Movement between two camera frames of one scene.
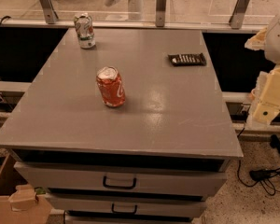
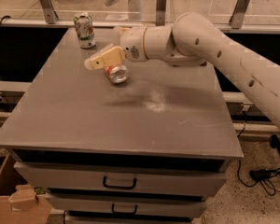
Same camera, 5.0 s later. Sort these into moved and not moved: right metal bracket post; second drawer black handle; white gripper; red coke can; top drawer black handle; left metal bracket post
Moved: white gripper; red coke can
Not moved: right metal bracket post; left metal bracket post; second drawer black handle; top drawer black handle
